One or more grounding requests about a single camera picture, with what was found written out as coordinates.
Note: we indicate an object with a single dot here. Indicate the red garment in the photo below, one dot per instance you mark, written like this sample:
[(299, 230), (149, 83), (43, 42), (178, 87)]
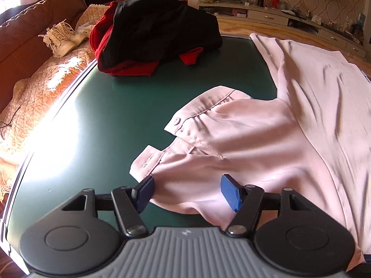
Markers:
[(136, 70)]

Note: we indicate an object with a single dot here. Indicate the dark brown bottle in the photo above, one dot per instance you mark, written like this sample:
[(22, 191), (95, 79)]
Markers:
[(260, 1)]

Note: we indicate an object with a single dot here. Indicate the brown leather sofa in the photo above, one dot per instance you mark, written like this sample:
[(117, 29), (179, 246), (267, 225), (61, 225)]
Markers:
[(17, 43)]

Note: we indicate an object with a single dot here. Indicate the tissue box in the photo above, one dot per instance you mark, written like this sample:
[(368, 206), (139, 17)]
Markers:
[(316, 20)]

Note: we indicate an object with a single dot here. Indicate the red cup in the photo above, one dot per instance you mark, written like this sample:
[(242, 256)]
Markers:
[(275, 3)]

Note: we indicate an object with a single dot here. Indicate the brown sofa with quilted cover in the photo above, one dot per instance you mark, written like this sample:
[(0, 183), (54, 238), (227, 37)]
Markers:
[(37, 92)]

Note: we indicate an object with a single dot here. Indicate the cream lace-up boot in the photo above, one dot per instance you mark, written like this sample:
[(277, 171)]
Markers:
[(76, 37)]

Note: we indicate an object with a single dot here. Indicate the pair of beige sneakers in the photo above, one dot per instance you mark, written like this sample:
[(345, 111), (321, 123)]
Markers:
[(59, 42)]

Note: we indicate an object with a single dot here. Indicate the beige television cabinet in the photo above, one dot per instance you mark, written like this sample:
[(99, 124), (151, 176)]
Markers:
[(266, 14)]

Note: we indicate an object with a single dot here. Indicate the blue water bottle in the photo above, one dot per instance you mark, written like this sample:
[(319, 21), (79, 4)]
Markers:
[(361, 18)]

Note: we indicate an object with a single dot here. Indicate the pale pink shirt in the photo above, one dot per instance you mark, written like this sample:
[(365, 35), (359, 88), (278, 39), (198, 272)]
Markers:
[(289, 150)]

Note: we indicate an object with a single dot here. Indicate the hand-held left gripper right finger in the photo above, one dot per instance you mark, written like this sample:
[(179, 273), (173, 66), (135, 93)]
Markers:
[(230, 192)]

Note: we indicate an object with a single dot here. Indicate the black and red clothes pile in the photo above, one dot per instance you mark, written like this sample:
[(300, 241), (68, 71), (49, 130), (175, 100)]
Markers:
[(162, 29)]

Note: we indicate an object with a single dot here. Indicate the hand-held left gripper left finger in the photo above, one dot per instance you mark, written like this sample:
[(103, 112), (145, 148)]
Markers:
[(145, 192)]

